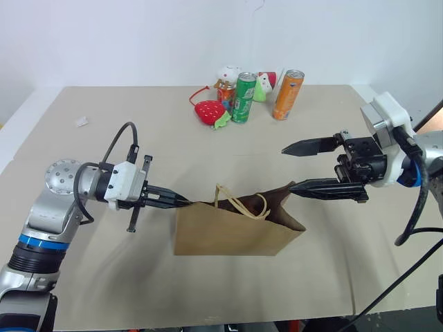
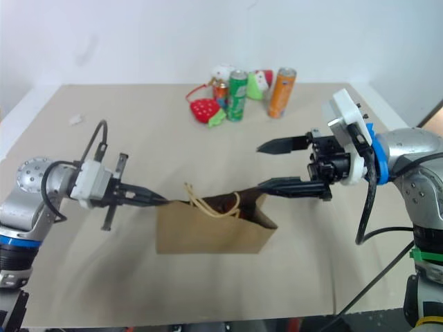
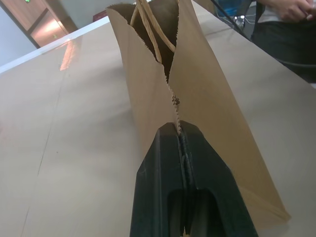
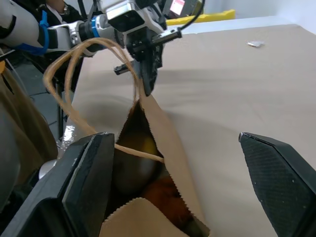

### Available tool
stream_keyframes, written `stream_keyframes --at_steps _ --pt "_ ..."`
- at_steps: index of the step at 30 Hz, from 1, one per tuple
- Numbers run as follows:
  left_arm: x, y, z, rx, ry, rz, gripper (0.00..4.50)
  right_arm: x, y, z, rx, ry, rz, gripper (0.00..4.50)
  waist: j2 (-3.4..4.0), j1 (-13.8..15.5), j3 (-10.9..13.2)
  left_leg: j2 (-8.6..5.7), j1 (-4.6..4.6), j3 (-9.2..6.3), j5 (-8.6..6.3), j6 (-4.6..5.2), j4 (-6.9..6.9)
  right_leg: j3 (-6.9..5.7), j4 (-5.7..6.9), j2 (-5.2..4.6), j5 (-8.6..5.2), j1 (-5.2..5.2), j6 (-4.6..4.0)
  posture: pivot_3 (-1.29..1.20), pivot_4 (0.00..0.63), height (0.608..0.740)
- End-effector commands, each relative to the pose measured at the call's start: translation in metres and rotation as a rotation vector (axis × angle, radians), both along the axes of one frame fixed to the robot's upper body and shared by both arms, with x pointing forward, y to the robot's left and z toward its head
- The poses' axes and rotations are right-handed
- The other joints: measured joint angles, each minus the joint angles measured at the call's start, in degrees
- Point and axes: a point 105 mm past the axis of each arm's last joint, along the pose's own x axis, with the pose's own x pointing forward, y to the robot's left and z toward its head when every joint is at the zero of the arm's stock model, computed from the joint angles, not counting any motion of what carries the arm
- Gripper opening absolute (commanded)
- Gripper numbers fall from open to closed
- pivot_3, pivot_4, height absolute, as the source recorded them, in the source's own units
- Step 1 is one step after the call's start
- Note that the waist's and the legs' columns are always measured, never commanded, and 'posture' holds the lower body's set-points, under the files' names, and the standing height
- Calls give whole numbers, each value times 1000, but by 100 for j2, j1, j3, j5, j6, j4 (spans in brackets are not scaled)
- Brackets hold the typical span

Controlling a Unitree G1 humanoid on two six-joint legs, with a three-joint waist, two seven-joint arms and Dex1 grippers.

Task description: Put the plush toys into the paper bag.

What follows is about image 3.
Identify person bare hand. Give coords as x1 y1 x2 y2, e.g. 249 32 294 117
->
256 0 316 22

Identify person in dark clothes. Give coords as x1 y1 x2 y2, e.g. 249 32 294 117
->
251 0 316 83

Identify brown wooden cabinet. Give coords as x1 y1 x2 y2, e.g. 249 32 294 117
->
0 0 80 49

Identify brown paper table cover sheet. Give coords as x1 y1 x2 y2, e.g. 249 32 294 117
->
0 40 73 237
21 0 316 237

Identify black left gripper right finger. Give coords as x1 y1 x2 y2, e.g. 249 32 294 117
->
177 120 259 237

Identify dark red box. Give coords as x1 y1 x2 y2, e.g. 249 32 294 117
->
92 13 110 23

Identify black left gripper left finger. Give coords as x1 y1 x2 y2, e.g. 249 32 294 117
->
129 122 185 237

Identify brown paper bag with handles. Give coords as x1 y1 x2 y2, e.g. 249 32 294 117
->
106 0 292 226

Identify blue object on floor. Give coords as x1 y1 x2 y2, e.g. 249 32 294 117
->
217 0 248 18

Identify thin black cable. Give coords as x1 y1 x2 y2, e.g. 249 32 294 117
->
210 0 316 68

